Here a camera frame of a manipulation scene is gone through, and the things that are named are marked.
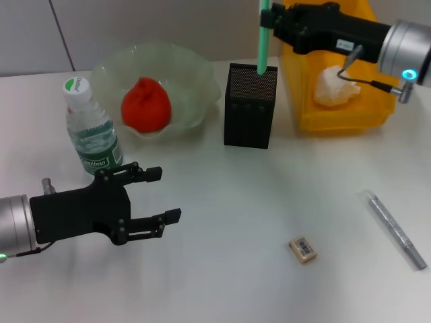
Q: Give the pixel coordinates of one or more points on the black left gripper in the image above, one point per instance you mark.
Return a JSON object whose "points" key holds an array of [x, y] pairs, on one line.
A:
{"points": [[81, 213]]}

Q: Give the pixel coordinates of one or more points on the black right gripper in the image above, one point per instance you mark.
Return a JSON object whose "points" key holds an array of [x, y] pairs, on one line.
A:
{"points": [[323, 28]]}

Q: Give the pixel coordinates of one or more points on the red soft ball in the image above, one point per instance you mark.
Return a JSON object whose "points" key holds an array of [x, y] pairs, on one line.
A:
{"points": [[146, 106]]}

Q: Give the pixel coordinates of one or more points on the clear green-label water bottle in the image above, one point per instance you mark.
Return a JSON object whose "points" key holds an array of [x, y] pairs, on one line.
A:
{"points": [[94, 131]]}

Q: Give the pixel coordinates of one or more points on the white paper ball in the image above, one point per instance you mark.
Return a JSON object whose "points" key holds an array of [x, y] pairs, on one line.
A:
{"points": [[333, 89]]}

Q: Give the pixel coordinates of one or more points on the beige barcode eraser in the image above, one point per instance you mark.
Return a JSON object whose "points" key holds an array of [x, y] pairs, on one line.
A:
{"points": [[303, 249]]}

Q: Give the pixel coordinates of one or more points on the grey marker pen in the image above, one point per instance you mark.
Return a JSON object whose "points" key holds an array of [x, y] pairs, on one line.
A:
{"points": [[394, 227]]}

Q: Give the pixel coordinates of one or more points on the black mesh pen holder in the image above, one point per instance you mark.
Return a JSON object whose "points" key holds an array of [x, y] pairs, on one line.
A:
{"points": [[250, 107]]}

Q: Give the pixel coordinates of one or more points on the green glass fruit bowl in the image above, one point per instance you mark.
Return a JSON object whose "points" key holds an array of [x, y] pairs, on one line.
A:
{"points": [[188, 87]]}

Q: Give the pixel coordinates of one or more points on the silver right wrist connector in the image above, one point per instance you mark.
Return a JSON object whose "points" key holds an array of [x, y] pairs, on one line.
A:
{"points": [[354, 54]]}

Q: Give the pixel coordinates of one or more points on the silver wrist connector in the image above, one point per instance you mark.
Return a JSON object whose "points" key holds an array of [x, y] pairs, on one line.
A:
{"points": [[48, 186], [354, 54]]}

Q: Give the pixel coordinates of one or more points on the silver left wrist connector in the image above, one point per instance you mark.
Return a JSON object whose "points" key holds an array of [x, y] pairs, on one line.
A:
{"points": [[48, 186]]}

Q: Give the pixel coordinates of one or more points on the yellow plastic bin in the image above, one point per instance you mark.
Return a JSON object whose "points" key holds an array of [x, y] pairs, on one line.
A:
{"points": [[336, 117]]}

